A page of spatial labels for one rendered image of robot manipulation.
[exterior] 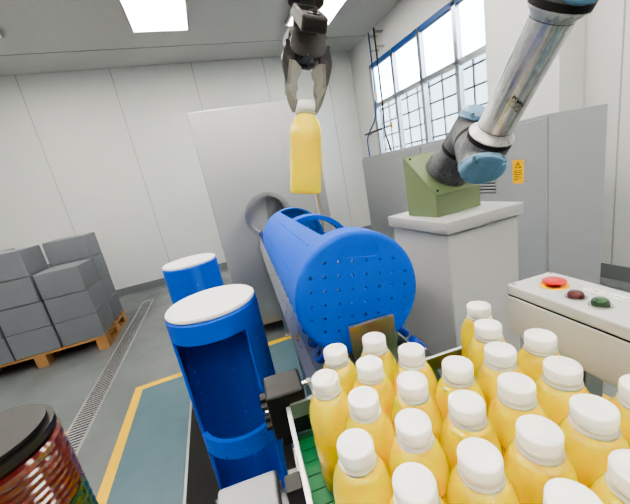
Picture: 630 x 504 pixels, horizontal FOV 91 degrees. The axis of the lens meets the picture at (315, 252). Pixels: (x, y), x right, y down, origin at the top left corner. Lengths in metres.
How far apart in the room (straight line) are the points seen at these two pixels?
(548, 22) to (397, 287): 0.59
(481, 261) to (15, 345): 4.11
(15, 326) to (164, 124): 3.37
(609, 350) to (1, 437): 0.63
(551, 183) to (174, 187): 4.98
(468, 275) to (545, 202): 1.23
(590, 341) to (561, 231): 1.84
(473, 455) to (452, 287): 0.77
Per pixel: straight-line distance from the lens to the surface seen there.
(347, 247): 0.65
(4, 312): 4.22
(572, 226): 2.50
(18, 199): 6.20
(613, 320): 0.59
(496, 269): 1.22
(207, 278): 1.72
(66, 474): 0.26
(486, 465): 0.37
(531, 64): 0.88
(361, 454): 0.37
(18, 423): 0.26
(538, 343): 0.54
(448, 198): 1.14
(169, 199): 5.68
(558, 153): 2.33
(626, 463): 0.41
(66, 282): 3.94
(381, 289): 0.70
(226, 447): 1.17
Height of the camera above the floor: 1.36
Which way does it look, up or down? 14 degrees down
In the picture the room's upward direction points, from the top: 11 degrees counter-clockwise
